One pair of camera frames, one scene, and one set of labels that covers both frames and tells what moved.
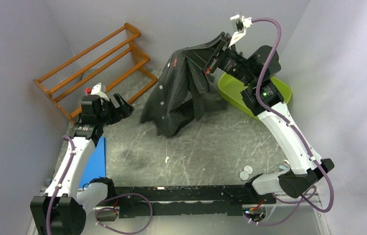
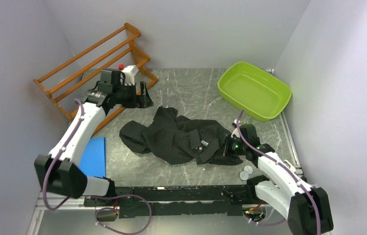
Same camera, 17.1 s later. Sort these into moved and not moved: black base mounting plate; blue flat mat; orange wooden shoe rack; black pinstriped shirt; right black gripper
Moved: right black gripper; black pinstriped shirt
Not moved: black base mounting plate; blue flat mat; orange wooden shoe rack
